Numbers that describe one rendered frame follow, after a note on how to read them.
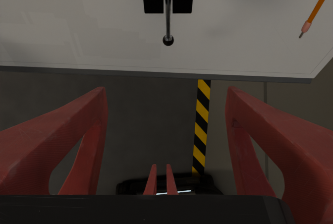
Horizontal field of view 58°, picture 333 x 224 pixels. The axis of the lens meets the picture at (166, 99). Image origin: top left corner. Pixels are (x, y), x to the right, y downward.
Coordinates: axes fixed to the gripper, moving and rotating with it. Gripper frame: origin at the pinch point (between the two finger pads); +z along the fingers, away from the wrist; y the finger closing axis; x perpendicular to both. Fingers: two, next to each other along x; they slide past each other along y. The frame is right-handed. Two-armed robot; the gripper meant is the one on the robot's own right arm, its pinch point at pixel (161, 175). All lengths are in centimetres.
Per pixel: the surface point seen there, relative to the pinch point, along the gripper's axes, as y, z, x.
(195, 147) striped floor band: -14, 62, 102
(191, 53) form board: -4.2, 22.6, 5.8
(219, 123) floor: -25, 70, 93
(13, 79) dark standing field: 69, 81, 73
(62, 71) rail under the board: 17.0, 23.5, 10.4
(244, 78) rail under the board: -13.9, 23.7, 12.5
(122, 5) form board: 5.0, 21.0, -3.8
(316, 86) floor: -71, 82, 82
